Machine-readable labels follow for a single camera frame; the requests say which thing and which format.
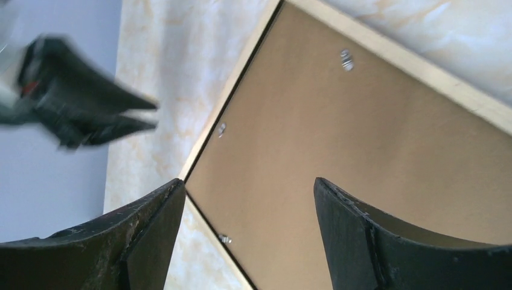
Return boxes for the wooden picture frame with glass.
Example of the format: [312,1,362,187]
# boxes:
[178,0,512,290]

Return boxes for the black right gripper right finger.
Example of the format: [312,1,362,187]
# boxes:
[313,177,511,289]

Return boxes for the small metal edge clip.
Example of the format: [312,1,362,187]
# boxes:
[217,123,227,138]

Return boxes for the metal turn clip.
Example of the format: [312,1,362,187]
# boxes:
[340,49,354,71]
[218,234,232,244]

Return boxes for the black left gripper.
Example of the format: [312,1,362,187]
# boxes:
[1,37,158,149]

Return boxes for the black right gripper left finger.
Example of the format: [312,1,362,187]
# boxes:
[1,179,186,289]

